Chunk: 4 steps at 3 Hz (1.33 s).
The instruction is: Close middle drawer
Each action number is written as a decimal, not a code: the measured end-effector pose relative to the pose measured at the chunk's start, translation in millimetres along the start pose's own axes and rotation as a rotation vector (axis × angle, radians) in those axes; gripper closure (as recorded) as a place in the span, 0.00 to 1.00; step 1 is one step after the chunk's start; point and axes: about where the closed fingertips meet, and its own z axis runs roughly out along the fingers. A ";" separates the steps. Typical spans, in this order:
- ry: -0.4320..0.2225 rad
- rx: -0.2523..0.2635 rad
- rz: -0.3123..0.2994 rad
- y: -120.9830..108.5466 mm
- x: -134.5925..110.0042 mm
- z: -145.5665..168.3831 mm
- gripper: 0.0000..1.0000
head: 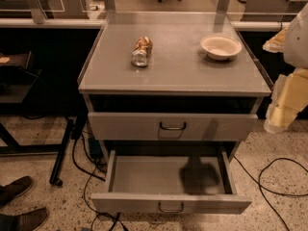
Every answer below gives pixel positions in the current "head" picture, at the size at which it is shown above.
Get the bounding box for black side table frame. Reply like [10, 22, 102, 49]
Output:
[0, 52, 82, 187]

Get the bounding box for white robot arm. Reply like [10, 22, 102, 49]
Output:
[263, 5, 308, 134]

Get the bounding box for black floor cable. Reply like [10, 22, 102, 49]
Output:
[233, 155, 308, 231]
[70, 130, 129, 231]

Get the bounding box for brown shoe upper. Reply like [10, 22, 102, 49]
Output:
[0, 176, 33, 207]

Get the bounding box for grey drawer cabinet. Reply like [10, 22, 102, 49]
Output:
[79, 13, 270, 158]

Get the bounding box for grey drawer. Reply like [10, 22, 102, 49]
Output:
[89, 112, 257, 141]
[91, 149, 251, 214]

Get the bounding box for crushed golden soda can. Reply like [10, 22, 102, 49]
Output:
[132, 37, 153, 67]

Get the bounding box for white paper bowl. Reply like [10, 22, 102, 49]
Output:
[200, 35, 243, 61]

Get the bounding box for white horizontal rail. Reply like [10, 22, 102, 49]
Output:
[0, 18, 290, 32]

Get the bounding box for black floor cable left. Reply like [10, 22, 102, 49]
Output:
[70, 130, 129, 231]

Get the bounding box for black floor cable right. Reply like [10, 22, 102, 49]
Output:
[233, 155, 308, 231]

